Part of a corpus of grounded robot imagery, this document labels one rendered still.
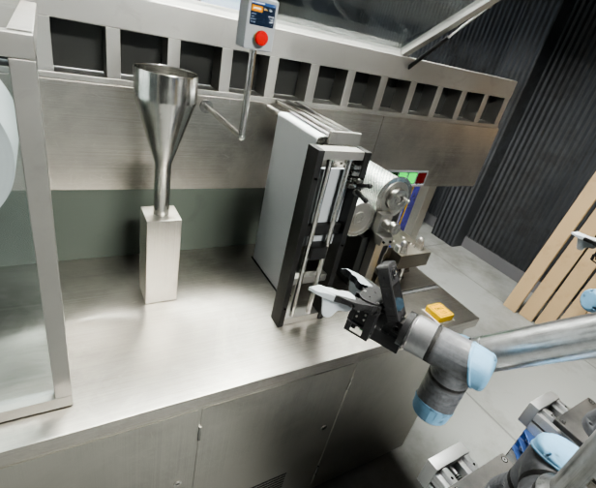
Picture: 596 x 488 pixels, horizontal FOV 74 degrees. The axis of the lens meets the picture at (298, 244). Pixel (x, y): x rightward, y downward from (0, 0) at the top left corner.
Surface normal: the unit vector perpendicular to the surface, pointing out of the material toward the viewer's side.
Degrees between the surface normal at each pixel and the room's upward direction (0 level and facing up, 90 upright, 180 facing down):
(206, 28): 90
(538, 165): 90
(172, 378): 0
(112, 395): 0
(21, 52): 90
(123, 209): 90
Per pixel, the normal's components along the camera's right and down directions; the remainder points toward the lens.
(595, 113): -0.85, 0.09
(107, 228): 0.47, 0.51
